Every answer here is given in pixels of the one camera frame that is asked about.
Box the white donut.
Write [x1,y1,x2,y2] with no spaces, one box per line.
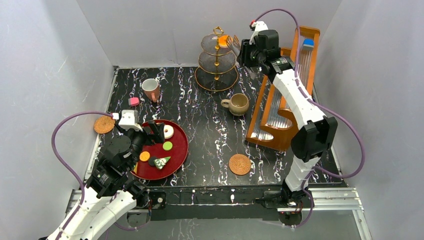
[163,124,175,140]

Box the green macaron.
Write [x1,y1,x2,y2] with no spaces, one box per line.
[162,141,173,151]

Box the green triangular cake slice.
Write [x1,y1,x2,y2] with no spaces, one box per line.
[155,156,171,170]

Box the orange donut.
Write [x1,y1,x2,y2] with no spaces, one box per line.
[217,35,229,49]

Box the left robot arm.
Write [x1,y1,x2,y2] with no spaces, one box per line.
[46,121,165,240]

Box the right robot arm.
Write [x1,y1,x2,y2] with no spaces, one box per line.
[237,22,338,207]

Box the yellow biscuit lower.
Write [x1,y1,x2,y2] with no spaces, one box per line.
[139,151,151,162]

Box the black sandwich cookie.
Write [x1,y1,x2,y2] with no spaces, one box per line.
[148,156,157,167]

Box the red round tray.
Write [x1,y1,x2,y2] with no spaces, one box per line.
[130,119,190,181]

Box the yellow layered cake slice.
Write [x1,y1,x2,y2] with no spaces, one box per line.
[133,163,138,174]

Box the three-tier glass cake stand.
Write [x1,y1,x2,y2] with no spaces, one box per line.
[194,26,239,92]

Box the woven coaster left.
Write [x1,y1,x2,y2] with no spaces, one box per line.
[93,116,116,134]

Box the woven coaster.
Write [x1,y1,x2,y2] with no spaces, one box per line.
[228,154,252,176]
[93,116,116,134]

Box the pink grey eraser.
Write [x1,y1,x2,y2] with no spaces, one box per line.
[128,97,140,107]

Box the beige mug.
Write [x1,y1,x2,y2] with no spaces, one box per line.
[220,93,249,116]

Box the blue eraser block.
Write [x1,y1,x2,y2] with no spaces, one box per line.
[301,38,315,51]

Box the pink mug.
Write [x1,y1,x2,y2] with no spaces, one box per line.
[141,78,161,103]

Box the orange wooden rack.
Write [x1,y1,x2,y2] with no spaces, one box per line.
[245,26,320,151]

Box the woven coaster front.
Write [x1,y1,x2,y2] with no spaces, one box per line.
[228,154,252,176]

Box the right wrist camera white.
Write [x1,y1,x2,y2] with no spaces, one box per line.
[249,21,269,45]

